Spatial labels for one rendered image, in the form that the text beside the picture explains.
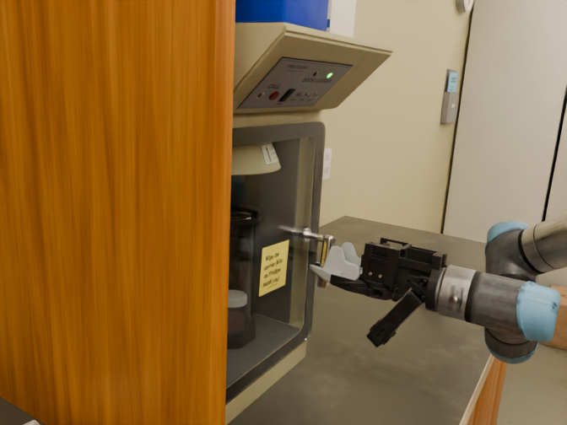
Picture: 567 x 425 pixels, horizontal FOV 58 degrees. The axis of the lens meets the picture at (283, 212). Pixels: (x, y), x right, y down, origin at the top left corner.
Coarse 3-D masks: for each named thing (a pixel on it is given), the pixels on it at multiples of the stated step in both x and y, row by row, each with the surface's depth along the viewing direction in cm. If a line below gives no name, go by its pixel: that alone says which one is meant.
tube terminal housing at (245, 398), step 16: (272, 112) 74; (288, 112) 77; (304, 112) 82; (320, 112) 86; (304, 352) 98; (272, 368) 87; (288, 368) 93; (256, 384) 84; (272, 384) 88; (240, 400) 80
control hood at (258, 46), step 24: (240, 24) 55; (264, 24) 53; (288, 24) 53; (240, 48) 55; (264, 48) 54; (288, 48) 56; (312, 48) 59; (336, 48) 64; (360, 48) 69; (384, 48) 75; (240, 72) 56; (264, 72) 57; (360, 72) 77; (240, 96) 59; (336, 96) 80
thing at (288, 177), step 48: (240, 144) 67; (288, 144) 77; (240, 192) 68; (288, 192) 79; (240, 240) 70; (240, 288) 73; (288, 288) 85; (240, 336) 75; (288, 336) 88; (240, 384) 77
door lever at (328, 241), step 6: (306, 234) 86; (312, 234) 86; (318, 234) 85; (306, 240) 87; (318, 240) 85; (324, 240) 84; (330, 240) 84; (324, 246) 84; (330, 246) 84; (324, 252) 84; (324, 258) 85; (318, 282) 85; (324, 282) 85
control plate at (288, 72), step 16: (288, 64) 59; (304, 64) 62; (320, 64) 65; (336, 64) 68; (272, 80) 60; (288, 80) 63; (304, 80) 66; (320, 80) 69; (336, 80) 73; (304, 96) 71; (320, 96) 75
